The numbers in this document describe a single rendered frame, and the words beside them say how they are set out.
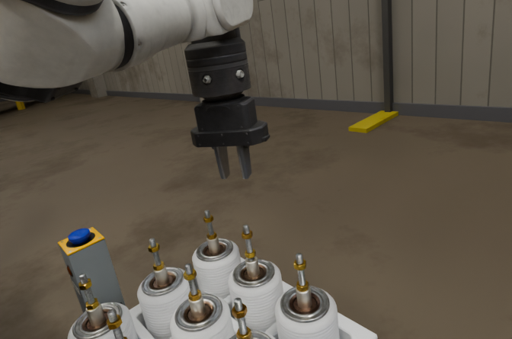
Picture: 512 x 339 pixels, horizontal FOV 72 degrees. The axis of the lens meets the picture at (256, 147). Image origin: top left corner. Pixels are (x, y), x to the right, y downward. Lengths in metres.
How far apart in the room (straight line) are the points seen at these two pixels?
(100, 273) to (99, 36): 0.58
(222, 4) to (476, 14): 1.98
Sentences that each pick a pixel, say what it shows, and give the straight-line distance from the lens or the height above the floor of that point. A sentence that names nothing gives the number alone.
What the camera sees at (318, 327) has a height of 0.25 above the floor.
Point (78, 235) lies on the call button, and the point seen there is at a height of 0.33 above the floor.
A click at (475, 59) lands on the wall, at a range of 2.35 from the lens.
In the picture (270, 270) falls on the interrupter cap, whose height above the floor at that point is 0.25.
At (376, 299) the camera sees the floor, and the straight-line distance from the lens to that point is 0.99.
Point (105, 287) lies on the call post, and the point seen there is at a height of 0.21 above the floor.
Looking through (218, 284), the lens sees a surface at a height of 0.20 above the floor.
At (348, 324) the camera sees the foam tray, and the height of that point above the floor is 0.18.
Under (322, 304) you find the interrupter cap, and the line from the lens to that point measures 0.60.
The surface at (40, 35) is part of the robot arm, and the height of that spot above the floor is 0.68.
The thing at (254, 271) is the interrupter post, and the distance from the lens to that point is 0.66.
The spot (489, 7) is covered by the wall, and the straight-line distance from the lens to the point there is 2.31.
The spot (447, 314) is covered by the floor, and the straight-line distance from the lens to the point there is 0.98.
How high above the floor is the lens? 0.66
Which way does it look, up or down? 18 degrees down
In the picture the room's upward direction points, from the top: 8 degrees counter-clockwise
